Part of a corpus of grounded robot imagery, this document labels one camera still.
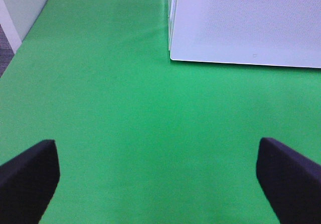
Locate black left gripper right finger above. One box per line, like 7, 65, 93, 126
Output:
256, 138, 320, 223

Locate white microwave oven body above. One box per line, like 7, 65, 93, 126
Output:
168, 0, 177, 51

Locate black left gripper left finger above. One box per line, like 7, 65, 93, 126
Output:
1, 140, 60, 223

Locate white microwave door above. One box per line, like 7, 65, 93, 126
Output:
169, 0, 320, 68

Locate green table cloth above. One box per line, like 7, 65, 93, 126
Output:
1, 0, 320, 223

